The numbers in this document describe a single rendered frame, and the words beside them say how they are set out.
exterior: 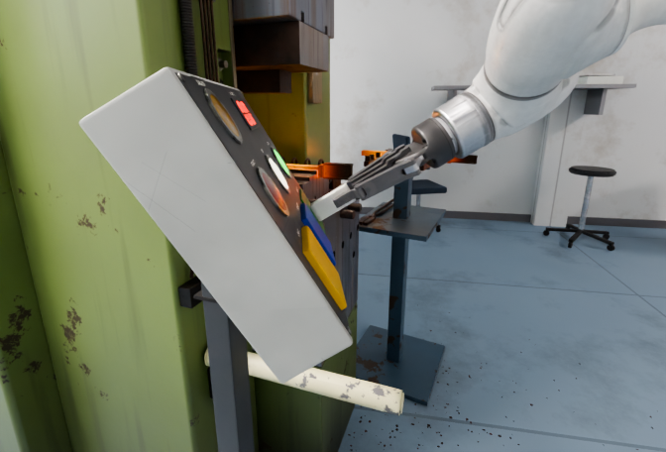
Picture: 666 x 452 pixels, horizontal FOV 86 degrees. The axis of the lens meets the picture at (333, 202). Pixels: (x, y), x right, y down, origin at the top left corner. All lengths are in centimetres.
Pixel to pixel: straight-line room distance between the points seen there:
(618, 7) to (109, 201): 84
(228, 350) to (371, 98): 356
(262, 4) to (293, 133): 52
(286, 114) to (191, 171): 103
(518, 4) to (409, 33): 354
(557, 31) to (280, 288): 37
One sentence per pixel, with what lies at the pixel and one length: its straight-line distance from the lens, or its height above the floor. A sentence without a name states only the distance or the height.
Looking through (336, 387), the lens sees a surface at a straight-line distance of 80.
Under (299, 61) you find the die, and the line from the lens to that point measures 91.
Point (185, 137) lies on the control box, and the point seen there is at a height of 115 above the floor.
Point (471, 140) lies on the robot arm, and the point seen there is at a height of 112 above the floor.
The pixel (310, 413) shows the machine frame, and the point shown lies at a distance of 123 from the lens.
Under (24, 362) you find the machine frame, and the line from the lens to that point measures 121.
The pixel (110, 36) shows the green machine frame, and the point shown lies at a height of 129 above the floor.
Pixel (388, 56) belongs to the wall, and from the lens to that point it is 396.
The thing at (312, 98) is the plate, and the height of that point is 120.
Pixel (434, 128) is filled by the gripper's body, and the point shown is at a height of 114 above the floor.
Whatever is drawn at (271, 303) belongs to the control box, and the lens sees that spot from 33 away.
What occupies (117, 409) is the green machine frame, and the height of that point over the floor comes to 45.
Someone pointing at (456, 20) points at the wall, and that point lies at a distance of 405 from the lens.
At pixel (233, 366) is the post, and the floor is 82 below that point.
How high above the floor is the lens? 117
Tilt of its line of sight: 15 degrees down
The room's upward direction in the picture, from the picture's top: straight up
